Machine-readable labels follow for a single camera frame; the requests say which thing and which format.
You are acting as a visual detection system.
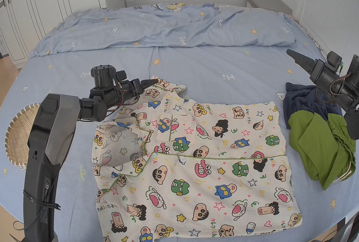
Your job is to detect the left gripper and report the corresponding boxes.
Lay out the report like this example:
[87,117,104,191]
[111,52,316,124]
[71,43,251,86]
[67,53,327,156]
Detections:
[119,78,159,102]

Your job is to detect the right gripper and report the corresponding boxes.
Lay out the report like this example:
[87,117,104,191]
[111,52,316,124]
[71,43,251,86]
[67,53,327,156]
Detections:
[286,49,337,88]

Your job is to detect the white printed pyjama top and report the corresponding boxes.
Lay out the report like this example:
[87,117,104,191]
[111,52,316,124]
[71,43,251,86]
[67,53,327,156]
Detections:
[91,76,303,242]

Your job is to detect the dark blue garment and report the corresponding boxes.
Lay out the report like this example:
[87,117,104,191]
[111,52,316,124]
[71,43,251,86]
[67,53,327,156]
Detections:
[283,82,344,130]

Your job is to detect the bed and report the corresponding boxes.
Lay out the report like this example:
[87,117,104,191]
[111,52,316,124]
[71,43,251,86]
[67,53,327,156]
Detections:
[0,0,359,242]

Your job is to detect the round woven basket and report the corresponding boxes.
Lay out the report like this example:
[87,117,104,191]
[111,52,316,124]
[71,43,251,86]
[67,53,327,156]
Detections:
[4,103,42,171]

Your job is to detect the pale blue quilt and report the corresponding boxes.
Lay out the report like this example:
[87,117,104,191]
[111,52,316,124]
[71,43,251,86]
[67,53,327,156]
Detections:
[29,2,297,59]

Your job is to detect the grey bedside table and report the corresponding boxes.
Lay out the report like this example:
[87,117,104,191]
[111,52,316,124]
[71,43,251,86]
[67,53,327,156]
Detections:
[244,0,293,15]

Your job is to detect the green shorts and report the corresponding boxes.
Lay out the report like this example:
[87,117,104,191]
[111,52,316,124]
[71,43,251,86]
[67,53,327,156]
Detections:
[288,112,357,190]

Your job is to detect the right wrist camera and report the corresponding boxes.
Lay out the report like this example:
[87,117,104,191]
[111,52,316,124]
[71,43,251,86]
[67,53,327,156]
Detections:
[326,51,343,72]

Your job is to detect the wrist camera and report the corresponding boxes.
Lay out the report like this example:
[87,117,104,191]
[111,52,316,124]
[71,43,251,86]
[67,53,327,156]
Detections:
[326,51,343,72]
[113,70,128,83]

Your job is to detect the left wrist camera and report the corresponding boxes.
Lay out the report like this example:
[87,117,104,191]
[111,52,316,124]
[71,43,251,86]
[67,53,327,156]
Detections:
[113,70,128,83]

